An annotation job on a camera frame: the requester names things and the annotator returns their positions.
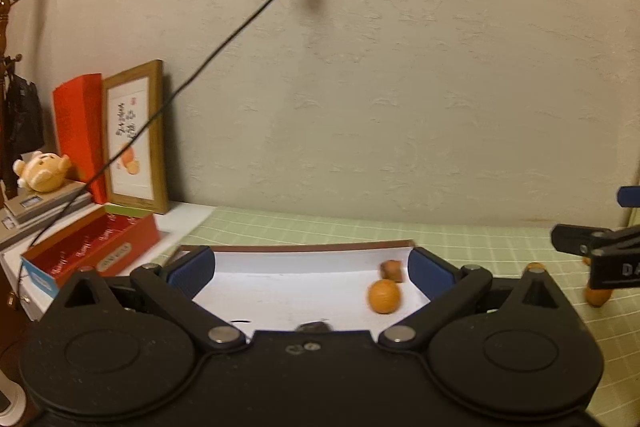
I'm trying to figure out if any green checked table mat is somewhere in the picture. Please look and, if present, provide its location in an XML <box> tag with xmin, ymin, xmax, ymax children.
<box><xmin>151</xmin><ymin>204</ymin><xmax>639</xmax><ymax>426</ymax></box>

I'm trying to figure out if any orange carrot chunk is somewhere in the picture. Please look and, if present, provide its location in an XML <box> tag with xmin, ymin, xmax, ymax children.
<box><xmin>526</xmin><ymin>262</ymin><xmax>546</xmax><ymax>272</ymax></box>

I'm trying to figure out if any plush teddy bear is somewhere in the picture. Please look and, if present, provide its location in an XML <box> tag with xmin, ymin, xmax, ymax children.
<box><xmin>13</xmin><ymin>150</ymin><xmax>72</xmax><ymax>193</ymax></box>

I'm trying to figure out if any wooden framed picture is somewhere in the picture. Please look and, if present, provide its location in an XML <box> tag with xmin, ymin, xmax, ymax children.
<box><xmin>102</xmin><ymin>60</ymin><xmax>169</xmax><ymax>215</ymax></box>

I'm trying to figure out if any black hanging bag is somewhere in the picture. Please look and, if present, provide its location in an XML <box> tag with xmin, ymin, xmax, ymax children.
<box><xmin>6</xmin><ymin>75</ymin><xmax>44</xmax><ymax>155</ymax></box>

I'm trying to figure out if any grey digital scale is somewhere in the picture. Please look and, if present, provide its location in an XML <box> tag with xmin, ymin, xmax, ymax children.
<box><xmin>0</xmin><ymin>180</ymin><xmax>92</xmax><ymax>251</ymax></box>

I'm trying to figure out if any white shallow box brown rim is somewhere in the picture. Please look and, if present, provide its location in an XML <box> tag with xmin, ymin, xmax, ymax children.
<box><xmin>193</xmin><ymin>239</ymin><xmax>428</xmax><ymax>337</ymax></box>

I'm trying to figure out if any black power cable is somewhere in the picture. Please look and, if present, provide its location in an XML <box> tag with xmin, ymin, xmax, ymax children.
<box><xmin>16</xmin><ymin>0</ymin><xmax>329</xmax><ymax>303</ymax></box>

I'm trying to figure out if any white cabinet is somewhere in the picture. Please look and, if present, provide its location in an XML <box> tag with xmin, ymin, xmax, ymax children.
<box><xmin>1</xmin><ymin>235</ymin><xmax>52</xmax><ymax>321</ymax></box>

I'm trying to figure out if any dark purple passion fruit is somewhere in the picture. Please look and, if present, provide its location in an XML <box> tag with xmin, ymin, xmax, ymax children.
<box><xmin>295</xmin><ymin>321</ymin><xmax>333</xmax><ymax>335</ymax></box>

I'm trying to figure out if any red open gift box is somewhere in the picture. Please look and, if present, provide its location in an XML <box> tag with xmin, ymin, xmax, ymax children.
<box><xmin>22</xmin><ymin>208</ymin><xmax>160</xmax><ymax>297</ymax></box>

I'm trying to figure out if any wooden coat rack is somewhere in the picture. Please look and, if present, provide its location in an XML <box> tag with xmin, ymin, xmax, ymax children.
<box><xmin>1</xmin><ymin>0</ymin><xmax>23</xmax><ymax>204</ymax></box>

